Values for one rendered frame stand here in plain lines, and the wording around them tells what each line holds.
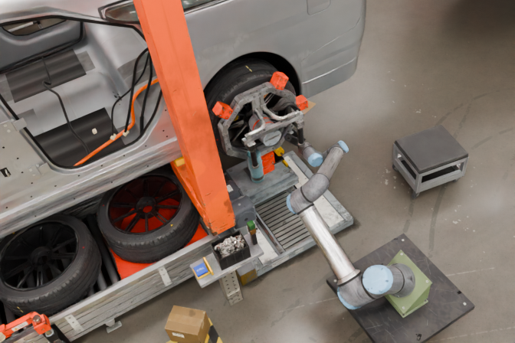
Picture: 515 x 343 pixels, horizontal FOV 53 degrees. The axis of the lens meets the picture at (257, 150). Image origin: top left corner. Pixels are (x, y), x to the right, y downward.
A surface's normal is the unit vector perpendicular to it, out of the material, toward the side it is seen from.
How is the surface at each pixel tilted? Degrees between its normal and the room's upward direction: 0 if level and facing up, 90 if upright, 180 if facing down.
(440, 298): 0
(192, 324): 0
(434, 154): 0
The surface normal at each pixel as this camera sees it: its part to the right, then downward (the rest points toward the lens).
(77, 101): 0.29, 0.00
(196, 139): 0.48, 0.59
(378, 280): -0.63, -0.24
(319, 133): -0.11, -0.69
